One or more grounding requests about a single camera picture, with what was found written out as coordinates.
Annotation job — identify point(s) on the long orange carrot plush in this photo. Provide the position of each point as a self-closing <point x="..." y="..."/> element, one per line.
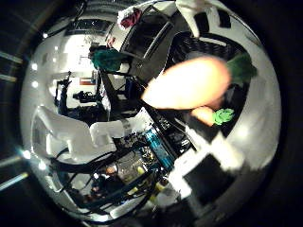
<point x="189" y="83"/>

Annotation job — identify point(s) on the black mesh basket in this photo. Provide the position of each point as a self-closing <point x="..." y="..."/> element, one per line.
<point x="195" y="44"/>

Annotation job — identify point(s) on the teal green cloth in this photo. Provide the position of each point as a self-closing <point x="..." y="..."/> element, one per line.
<point x="107" y="59"/>

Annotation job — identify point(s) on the red cloth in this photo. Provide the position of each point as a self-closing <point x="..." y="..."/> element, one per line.
<point x="132" y="18"/>

